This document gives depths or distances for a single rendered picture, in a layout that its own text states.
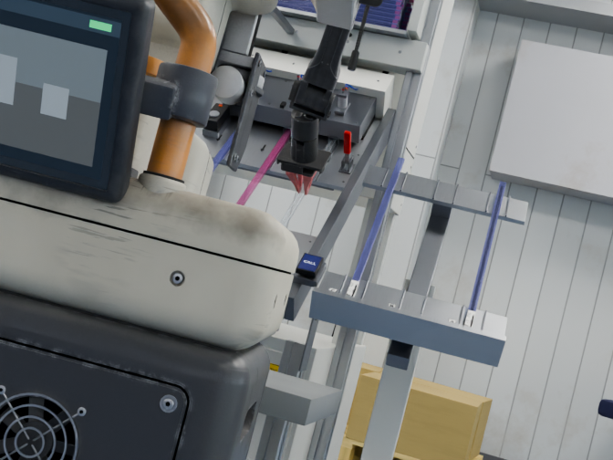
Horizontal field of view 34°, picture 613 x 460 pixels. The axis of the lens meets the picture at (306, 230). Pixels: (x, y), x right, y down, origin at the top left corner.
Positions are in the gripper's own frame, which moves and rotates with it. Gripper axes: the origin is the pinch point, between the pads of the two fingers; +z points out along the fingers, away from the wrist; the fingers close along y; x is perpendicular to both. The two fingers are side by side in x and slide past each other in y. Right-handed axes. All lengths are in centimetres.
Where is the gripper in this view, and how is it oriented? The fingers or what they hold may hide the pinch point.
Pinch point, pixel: (303, 190)
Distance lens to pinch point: 216.4
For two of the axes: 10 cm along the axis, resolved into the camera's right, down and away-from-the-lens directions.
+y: -9.4, -2.3, 2.5
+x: -3.4, 6.0, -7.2
